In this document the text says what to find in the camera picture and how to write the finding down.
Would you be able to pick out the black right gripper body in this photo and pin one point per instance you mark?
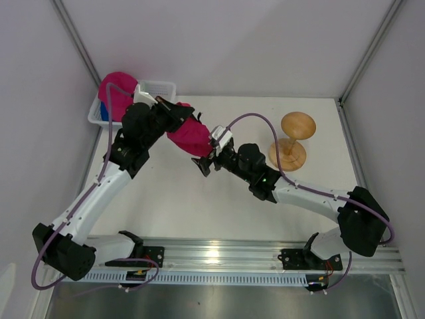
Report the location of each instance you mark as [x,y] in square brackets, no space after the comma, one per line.
[224,157]

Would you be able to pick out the blue cap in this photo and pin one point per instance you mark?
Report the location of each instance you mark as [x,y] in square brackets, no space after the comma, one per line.
[104,112]

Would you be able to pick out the white slotted cable duct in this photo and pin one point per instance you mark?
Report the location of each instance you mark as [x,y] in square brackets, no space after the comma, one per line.
[195,278]

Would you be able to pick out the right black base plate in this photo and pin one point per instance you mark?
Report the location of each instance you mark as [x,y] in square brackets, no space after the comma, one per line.
[295,259]

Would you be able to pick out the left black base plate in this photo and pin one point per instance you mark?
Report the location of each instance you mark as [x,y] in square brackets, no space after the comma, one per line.
[154,253]

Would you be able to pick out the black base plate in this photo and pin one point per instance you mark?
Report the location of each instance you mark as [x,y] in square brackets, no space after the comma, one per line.
[154,253]
[295,259]

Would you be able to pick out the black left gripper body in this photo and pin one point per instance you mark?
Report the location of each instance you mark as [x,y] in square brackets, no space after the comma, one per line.
[164,118]

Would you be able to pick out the white plastic basket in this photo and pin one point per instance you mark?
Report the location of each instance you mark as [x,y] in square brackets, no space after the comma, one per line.
[166,90]

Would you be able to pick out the pink cap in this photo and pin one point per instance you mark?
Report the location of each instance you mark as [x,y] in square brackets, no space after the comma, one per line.
[116,92]
[192,137]

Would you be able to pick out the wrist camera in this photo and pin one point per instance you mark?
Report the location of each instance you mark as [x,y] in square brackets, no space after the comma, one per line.
[140,96]
[220,137]

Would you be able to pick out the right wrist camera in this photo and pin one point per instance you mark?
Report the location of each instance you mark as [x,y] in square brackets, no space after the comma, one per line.
[220,137]

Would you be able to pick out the wooden hat stand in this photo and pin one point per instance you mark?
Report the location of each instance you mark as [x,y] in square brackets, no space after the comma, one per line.
[289,153]

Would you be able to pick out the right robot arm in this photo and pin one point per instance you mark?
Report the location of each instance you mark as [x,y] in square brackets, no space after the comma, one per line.
[361,222]

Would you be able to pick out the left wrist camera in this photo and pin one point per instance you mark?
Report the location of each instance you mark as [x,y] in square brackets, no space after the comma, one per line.
[140,96]

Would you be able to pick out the aluminium frame post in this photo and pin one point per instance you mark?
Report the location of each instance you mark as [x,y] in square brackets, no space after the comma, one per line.
[70,28]
[372,48]

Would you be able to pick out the left aluminium frame post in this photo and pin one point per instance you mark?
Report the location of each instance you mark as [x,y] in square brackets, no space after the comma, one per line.
[70,28]

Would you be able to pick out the aluminium mounting rail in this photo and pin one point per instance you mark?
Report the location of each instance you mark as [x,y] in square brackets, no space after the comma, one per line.
[202,255]

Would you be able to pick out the right aluminium frame post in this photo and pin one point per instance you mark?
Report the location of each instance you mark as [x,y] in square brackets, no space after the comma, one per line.
[372,48]

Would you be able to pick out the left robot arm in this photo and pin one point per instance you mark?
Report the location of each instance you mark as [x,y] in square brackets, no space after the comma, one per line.
[64,244]

